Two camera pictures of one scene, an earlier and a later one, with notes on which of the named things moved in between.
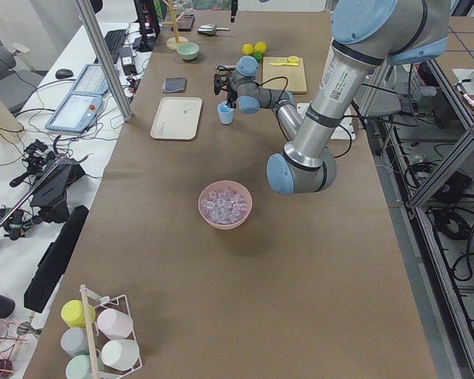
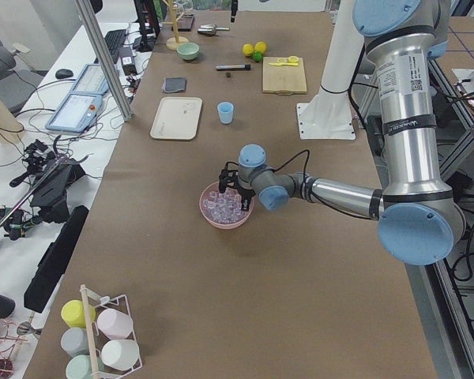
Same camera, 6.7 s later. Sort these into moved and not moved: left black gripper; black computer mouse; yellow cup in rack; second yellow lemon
Moved: left black gripper
Not moved: black computer mouse; yellow cup in rack; second yellow lemon
